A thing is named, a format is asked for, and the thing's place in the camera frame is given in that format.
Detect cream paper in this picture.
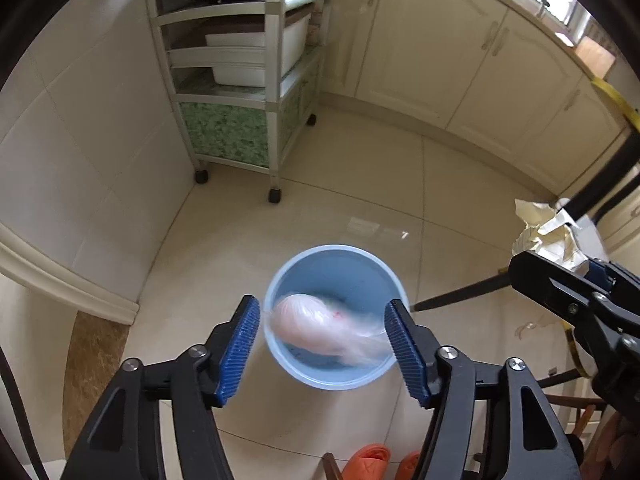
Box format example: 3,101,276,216
511,199,590,277

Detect black cable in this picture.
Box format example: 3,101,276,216
0,347,48,480

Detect yellow strap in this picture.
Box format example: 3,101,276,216
595,77,640,128

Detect wooden chair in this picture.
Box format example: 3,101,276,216
542,367,608,441

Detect pink plastic bag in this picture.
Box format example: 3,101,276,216
270,292,396,367

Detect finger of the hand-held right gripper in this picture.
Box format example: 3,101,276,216
509,251,640,381
590,259,640,331

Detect cream kitchen cabinets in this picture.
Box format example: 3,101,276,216
320,0,632,196

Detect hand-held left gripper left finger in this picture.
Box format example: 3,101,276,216
60,294,262,480

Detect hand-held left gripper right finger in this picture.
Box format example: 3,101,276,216
383,298,583,480

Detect orange slipper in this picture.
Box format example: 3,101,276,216
395,451,423,480
345,442,392,480

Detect white rolling shelf cart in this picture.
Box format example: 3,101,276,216
145,0,335,204

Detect blue plastic bucket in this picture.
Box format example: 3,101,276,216
264,244,412,392

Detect white plastic tub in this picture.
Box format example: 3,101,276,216
205,12,313,87

